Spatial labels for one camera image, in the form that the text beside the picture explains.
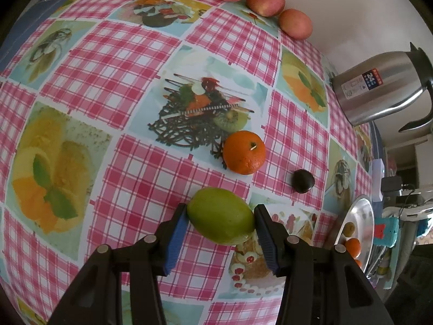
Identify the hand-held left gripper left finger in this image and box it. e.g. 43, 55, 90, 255
51, 203, 188, 325

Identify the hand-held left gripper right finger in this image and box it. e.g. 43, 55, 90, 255
254, 204, 395, 325

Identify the green mango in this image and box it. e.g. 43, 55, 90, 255
187, 187, 256, 245

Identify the round metal plate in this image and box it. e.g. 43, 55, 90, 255
333, 194, 374, 275

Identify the dark purple plum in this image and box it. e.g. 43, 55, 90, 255
292, 169, 315, 193

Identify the teal box with red label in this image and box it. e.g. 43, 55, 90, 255
374, 217, 400, 247

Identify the white power strip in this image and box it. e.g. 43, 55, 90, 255
372, 158, 384, 201

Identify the black power adapter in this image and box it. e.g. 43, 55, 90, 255
382, 176, 403, 199

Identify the pink checked tablecloth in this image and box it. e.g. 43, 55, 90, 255
0, 0, 373, 325

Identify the stainless steel thermos jug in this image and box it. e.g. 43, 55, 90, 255
331, 42, 433, 133

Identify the white furniture frame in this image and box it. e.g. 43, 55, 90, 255
386, 139, 433, 178

